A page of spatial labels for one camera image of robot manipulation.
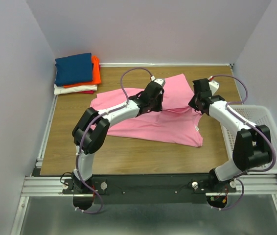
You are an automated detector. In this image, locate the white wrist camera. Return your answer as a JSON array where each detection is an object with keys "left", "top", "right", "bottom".
[
  {"left": 150, "top": 76, "right": 165, "bottom": 87},
  {"left": 208, "top": 76, "right": 220, "bottom": 95}
]

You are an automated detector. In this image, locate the folded red t shirt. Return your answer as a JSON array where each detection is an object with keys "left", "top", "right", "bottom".
[{"left": 78, "top": 91, "right": 95, "bottom": 94}]

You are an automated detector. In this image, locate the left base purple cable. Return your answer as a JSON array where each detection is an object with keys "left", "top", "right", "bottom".
[{"left": 73, "top": 181, "right": 107, "bottom": 214}]

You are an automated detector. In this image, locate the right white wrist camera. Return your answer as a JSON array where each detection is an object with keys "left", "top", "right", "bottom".
[{"left": 208, "top": 76, "right": 220, "bottom": 95}]

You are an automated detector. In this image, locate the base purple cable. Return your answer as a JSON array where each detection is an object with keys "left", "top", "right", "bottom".
[
  {"left": 73, "top": 181, "right": 107, "bottom": 214},
  {"left": 210, "top": 178, "right": 245, "bottom": 212}
]

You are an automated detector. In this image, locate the white plastic laundry basket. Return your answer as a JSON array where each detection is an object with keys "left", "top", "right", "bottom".
[{"left": 231, "top": 105, "right": 277, "bottom": 174}]

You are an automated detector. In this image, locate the folded orange t shirt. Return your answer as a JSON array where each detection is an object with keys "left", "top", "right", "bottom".
[{"left": 64, "top": 55, "right": 101, "bottom": 88}]

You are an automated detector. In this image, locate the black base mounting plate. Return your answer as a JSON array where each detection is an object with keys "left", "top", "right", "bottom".
[{"left": 63, "top": 173, "right": 236, "bottom": 205}]

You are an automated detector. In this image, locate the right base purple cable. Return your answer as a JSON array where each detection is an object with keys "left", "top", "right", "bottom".
[{"left": 210, "top": 178, "right": 245, "bottom": 212}]

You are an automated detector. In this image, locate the folded blue t shirt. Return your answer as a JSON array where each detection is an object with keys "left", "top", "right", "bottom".
[{"left": 55, "top": 53, "right": 93, "bottom": 87}]

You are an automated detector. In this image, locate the pink t shirt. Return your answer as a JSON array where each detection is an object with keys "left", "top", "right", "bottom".
[{"left": 89, "top": 73, "right": 204, "bottom": 148}]

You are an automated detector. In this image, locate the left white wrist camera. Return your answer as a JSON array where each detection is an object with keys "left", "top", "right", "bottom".
[{"left": 150, "top": 76, "right": 165, "bottom": 87}]

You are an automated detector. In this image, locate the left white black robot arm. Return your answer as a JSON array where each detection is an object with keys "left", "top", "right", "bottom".
[{"left": 72, "top": 79, "right": 165, "bottom": 193}]

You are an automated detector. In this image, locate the folded white t shirt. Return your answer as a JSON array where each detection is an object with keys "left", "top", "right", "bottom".
[{"left": 54, "top": 85, "right": 97, "bottom": 95}]

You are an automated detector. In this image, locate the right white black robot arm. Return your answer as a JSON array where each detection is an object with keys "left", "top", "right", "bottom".
[{"left": 189, "top": 77, "right": 276, "bottom": 192}]

